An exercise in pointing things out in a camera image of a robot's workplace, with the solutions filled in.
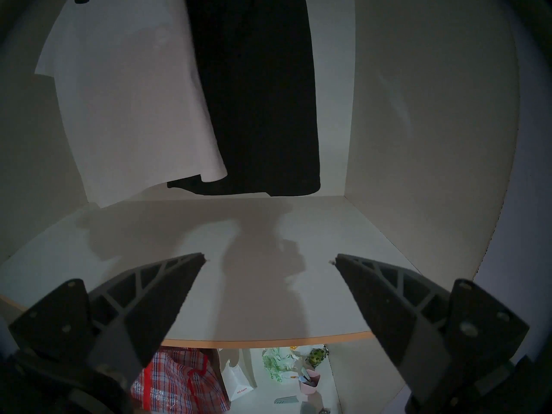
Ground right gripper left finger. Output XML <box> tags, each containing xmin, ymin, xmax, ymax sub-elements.
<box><xmin>9</xmin><ymin>253</ymin><xmax>205</xmax><ymax>381</ymax></box>

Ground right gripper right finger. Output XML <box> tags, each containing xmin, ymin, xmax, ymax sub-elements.
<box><xmin>330</xmin><ymin>254</ymin><xmax>530</xmax><ymax>394</ymax></box>

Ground long white short-sleeve shirt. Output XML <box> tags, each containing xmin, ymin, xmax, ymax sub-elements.
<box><xmin>35</xmin><ymin>0</ymin><xmax>228</xmax><ymax>207</ymax></box>

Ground black shirt and pants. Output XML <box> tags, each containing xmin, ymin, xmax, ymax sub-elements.
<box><xmin>167</xmin><ymin>0</ymin><xmax>322</xmax><ymax>197</ymax></box>

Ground lilac wardrobe door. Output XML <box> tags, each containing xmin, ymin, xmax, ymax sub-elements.
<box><xmin>474</xmin><ymin>12</ymin><xmax>548</xmax><ymax>366</ymax></box>

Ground white wardrobe carcass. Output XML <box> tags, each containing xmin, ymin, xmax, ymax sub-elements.
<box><xmin>0</xmin><ymin>0</ymin><xmax>518</xmax><ymax>414</ymax></box>

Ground red plaid woven bag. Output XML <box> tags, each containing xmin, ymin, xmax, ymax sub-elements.
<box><xmin>131</xmin><ymin>348</ymin><xmax>229</xmax><ymax>414</ymax></box>

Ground pink cup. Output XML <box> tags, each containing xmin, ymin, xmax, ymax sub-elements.
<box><xmin>299</xmin><ymin>369</ymin><xmax>322</xmax><ymax>395</ymax></box>

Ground white paper bag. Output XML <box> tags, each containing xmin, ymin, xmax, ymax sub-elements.
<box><xmin>220</xmin><ymin>348</ymin><xmax>257</xmax><ymax>401</ymax></box>

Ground green white plastic bag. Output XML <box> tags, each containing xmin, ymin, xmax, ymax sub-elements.
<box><xmin>262</xmin><ymin>346</ymin><xmax>302</xmax><ymax>383</ymax></box>

